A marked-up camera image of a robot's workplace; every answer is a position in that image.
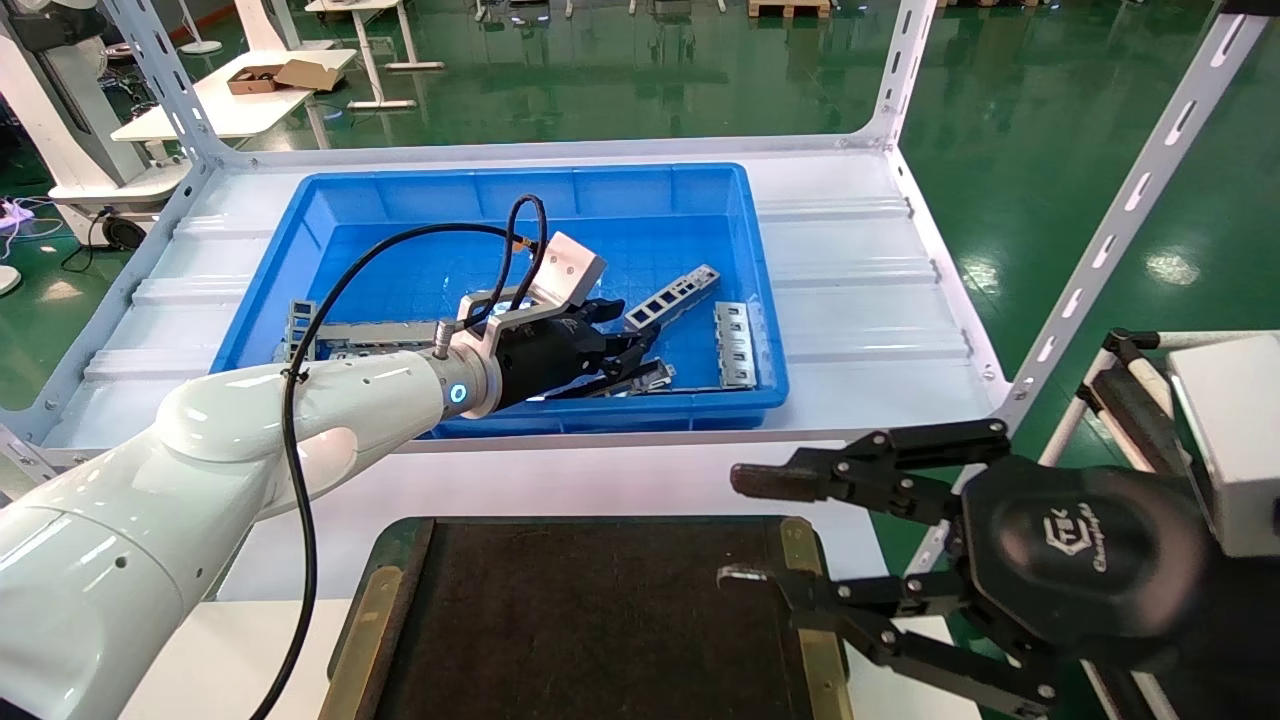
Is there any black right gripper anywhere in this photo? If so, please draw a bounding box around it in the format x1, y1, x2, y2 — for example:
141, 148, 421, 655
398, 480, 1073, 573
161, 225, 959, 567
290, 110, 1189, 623
717, 455, 1213, 716

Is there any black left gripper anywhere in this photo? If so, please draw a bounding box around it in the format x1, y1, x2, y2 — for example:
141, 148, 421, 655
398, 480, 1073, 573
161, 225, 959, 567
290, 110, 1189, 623
495, 298, 1011, 526

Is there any perforated grey metal bracket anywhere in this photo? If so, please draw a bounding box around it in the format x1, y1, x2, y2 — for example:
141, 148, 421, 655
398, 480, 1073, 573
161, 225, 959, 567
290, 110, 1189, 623
624, 264, 723, 333

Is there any black container tray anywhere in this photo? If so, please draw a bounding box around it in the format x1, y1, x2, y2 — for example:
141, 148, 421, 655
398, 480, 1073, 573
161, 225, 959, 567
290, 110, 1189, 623
318, 515, 853, 720

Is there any blue plastic bin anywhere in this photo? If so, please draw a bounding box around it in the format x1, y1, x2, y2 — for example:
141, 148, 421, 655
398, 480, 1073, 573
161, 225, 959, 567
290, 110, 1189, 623
210, 163, 791, 441

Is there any white metal shelf rack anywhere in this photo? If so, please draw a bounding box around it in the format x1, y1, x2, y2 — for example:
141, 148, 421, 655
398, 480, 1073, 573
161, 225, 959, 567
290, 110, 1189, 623
0, 0, 1280, 591

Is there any long grey metal channel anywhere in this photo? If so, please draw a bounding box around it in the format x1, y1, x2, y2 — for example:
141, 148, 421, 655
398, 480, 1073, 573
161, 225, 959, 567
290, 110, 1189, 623
318, 320, 443, 349

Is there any white narrow background table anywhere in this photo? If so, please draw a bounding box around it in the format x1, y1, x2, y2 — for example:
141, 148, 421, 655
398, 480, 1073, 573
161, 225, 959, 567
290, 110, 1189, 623
305, 0, 446, 109

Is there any open cardboard box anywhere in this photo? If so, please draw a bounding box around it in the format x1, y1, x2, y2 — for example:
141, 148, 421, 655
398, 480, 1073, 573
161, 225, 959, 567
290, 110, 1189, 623
228, 60, 346, 96

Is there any white power strip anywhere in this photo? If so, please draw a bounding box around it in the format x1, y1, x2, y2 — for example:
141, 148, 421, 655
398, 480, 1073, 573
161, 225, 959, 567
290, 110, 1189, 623
0, 198, 63, 237

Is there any silver slotted metal bracket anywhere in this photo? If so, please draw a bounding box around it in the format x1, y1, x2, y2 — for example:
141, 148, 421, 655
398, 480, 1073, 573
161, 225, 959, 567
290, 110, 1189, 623
714, 301, 759, 390

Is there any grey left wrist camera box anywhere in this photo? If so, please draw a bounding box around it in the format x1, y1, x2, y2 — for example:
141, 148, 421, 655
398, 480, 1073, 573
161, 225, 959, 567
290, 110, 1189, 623
457, 232, 608, 353

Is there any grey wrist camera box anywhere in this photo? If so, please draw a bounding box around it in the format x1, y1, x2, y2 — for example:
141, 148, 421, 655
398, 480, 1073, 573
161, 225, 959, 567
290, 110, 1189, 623
457, 232, 608, 353
1168, 335, 1280, 559

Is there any white cart with black handle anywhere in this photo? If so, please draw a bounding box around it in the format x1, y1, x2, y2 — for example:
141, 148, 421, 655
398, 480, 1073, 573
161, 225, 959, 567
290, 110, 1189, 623
1040, 328, 1280, 481

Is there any grey upright metal bracket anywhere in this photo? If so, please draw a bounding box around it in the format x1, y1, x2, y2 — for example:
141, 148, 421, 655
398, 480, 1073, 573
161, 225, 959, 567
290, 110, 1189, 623
286, 299, 321, 363

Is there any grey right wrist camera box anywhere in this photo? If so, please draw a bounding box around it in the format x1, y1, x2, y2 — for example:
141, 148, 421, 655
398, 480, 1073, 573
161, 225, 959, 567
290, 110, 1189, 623
1168, 335, 1280, 559

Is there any black floor cable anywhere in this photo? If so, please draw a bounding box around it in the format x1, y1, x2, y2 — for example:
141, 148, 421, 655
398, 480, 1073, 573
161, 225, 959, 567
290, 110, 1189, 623
60, 205, 151, 273

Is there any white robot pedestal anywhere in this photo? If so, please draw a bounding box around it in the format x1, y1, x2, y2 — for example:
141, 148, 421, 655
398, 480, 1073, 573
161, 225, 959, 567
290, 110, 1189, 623
0, 0, 193, 216

